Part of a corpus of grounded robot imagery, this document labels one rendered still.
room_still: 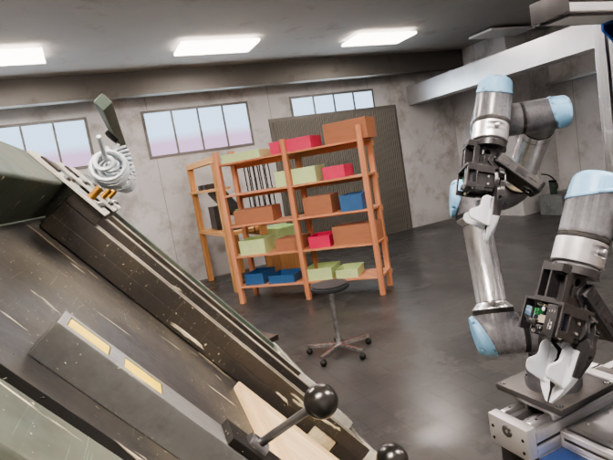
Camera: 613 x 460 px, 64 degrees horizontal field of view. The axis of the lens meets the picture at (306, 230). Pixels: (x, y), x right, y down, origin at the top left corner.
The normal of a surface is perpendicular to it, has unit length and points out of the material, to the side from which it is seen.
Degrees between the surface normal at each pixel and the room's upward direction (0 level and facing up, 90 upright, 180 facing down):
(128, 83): 90
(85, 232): 90
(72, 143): 90
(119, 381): 90
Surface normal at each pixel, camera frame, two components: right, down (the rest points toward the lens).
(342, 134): -0.42, 0.18
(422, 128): 0.42, 0.04
